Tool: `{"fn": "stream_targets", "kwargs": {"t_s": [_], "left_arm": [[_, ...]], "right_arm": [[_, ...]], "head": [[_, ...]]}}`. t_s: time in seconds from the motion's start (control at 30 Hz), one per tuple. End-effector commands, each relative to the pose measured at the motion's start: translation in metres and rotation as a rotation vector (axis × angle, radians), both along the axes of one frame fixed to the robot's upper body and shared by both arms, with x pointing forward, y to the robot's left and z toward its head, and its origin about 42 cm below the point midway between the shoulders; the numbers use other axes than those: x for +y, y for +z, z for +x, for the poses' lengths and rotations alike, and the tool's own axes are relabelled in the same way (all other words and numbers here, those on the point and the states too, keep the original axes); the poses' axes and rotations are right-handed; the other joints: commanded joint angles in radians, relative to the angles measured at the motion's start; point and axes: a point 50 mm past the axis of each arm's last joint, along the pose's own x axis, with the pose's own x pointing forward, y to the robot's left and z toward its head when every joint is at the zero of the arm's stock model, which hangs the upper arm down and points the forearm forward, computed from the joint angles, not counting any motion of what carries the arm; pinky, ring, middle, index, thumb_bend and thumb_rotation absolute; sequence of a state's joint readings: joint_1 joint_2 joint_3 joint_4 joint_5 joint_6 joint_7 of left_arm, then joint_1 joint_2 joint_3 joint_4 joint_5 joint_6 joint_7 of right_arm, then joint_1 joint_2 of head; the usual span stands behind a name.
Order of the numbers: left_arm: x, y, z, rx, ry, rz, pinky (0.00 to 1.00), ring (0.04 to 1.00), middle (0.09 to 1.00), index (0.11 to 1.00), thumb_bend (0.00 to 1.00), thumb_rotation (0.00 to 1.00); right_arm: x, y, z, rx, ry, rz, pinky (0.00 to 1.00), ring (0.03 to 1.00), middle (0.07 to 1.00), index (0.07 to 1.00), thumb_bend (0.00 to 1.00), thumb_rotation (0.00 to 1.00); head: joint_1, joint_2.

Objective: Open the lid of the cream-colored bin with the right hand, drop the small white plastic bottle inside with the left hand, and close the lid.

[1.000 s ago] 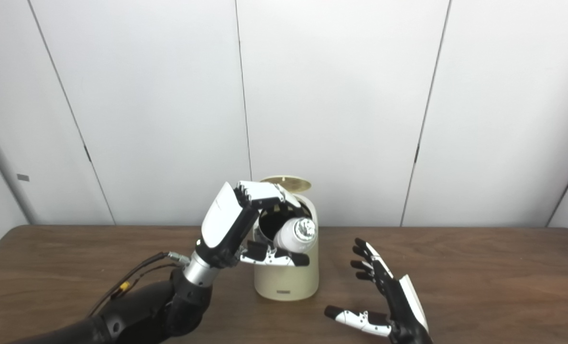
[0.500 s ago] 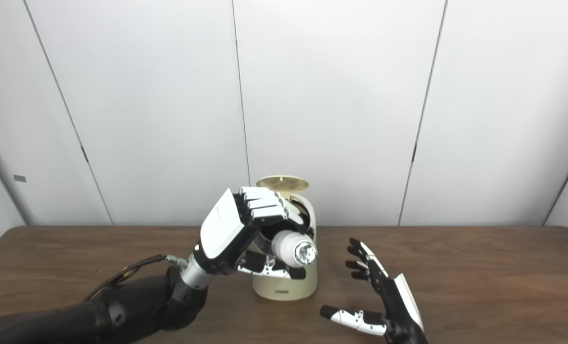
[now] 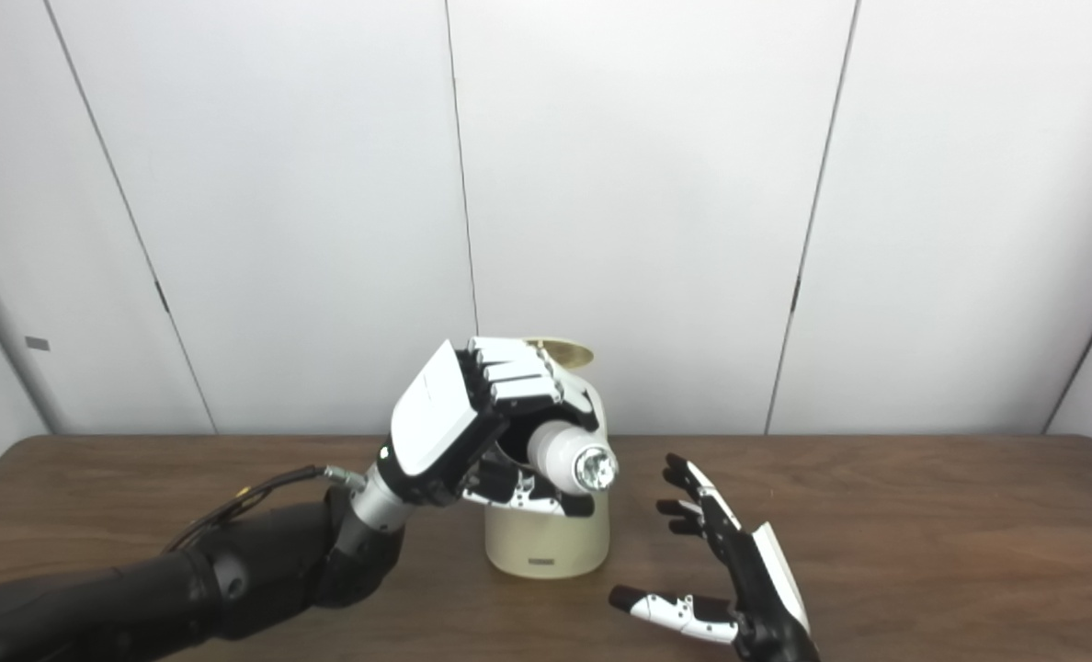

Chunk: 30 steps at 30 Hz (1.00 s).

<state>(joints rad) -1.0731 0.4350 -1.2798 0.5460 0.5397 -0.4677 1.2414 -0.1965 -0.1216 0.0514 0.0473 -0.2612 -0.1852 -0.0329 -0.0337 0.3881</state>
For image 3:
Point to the small white plastic bottle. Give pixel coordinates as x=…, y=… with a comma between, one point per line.
x=560, y=455

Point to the cream-colored lidded bin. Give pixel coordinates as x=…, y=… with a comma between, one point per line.
x=546, y=542

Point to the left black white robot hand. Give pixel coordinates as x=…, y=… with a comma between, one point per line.
x=440, y=414

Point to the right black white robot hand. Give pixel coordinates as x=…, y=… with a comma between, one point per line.
x=757, y=588

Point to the small grey wall label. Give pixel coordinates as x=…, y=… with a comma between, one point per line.
x=37, y=343

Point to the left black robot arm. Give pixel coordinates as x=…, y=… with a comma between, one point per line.
x=261, y=570

